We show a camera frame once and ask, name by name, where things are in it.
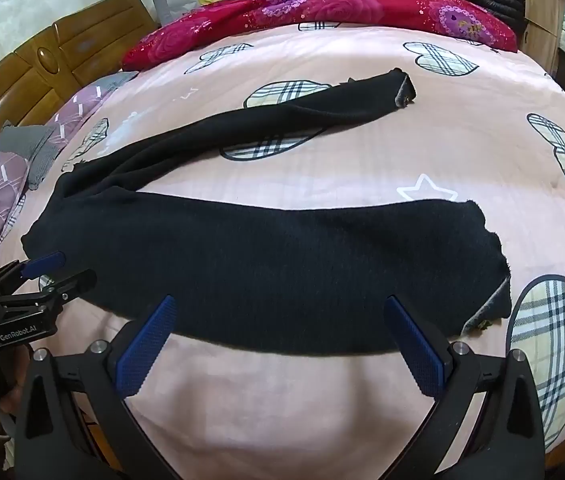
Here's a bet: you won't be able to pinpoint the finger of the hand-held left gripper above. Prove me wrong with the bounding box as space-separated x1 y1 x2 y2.
0 269 98 318
0 252 66 291

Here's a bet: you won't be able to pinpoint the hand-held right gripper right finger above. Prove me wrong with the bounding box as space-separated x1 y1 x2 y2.
383 295 548 480

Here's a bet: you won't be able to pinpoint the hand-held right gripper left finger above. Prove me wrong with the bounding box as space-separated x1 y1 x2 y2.
15 294 183 480

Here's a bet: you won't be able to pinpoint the black pants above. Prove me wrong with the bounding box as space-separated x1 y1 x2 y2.
21 67 513 356

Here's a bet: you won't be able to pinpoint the pink plaid-heart bed sheet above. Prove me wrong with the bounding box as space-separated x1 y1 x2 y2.
0 20 565 480

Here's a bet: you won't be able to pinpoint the wooden headboard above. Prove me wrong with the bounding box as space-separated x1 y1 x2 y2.
0 0 160 161

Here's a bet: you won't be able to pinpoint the red floral quilt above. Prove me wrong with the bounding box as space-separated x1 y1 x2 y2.
121 0 519 71

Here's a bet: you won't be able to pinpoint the wooden wardrobe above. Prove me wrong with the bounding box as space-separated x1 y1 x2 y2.
517 0 565 76

